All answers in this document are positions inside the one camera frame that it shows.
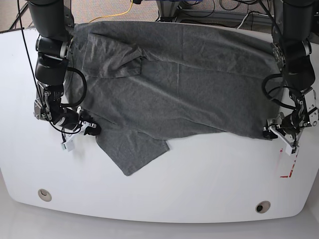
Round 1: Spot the aluminium frame stand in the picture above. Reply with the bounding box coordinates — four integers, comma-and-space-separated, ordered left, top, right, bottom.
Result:
156, 0, 271, 28

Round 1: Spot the left table cable grommet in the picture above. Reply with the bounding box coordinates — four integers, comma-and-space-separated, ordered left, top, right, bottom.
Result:
38, 189, 52, 202

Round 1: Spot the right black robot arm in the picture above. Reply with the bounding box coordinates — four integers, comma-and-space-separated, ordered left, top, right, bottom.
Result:
26, 0, 101, 145

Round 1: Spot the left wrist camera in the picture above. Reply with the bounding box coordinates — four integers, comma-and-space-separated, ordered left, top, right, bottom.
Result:
285, 144, 299, 156

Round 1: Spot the red tape rectangle marking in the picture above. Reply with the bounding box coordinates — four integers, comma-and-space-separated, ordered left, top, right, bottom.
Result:
275, 149, 299, 178

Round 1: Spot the white cable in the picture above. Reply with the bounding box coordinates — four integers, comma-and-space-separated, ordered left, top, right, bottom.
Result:
236, 12, 252, 29

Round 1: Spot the grey t-shirt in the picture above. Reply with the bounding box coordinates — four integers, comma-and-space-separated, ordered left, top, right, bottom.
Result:
68, 21, 279, 176

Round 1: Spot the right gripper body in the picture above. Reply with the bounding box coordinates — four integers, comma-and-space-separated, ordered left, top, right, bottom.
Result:
49, 107, 97, 142

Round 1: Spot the yellow cable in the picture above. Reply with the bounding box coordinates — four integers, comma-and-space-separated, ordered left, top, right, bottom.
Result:
89, 0, 133, 23

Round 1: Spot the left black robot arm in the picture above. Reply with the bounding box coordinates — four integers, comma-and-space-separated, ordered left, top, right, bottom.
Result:
259, 0, 319, 155

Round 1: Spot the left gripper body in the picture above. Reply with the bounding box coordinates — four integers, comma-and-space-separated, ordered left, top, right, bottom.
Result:
264, 112, 319, 146

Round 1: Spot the right table cable grommet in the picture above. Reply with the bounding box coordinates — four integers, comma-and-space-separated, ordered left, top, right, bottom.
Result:
255, 201, 271, 214

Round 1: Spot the table cable grommet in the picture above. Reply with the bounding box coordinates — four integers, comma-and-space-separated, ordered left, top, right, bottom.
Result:
255, 201, 271, 214
38, 189, 52, 202

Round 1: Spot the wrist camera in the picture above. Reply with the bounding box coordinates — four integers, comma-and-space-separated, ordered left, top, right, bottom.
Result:
61, 140, 75, 152
285, 144, 299, 156

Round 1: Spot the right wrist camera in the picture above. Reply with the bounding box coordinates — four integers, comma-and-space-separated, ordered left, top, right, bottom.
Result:
61, 140, 75, 152

